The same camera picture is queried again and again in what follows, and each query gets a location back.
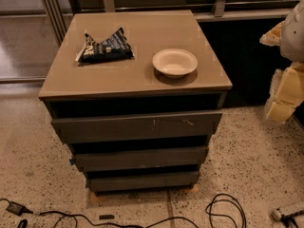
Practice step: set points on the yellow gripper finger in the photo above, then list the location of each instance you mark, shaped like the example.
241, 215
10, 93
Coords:
286, 93
272, 37

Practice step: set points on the grey top drawer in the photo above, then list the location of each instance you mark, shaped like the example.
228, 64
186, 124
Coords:
136, 127

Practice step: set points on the grey drawer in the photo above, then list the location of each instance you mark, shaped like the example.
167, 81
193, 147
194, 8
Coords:
136, 127
139, 159
143, 181

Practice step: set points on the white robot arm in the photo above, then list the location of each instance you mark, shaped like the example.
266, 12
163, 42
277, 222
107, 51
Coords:
292, 36

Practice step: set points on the grey drawer cabinet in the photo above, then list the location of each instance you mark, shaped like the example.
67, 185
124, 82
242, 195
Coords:
134, 86

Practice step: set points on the grey middle drawer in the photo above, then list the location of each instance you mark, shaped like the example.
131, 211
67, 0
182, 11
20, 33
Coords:
139, 159

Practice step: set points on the grey bottom drawer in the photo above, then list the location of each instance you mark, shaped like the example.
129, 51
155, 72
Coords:
143, 181

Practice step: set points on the white paper bowl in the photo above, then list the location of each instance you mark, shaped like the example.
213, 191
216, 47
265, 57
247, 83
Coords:
175, 62

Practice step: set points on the white power strip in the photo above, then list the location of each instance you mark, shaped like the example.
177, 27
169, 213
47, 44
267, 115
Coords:
294, 210

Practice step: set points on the dark blue chip bag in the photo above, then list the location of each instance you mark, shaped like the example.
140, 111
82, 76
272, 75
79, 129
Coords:
114, 48

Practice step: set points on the small black floor object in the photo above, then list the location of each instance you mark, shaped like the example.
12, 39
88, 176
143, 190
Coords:
104, 217

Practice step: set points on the black power adapter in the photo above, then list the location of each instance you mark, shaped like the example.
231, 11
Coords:
18, 209

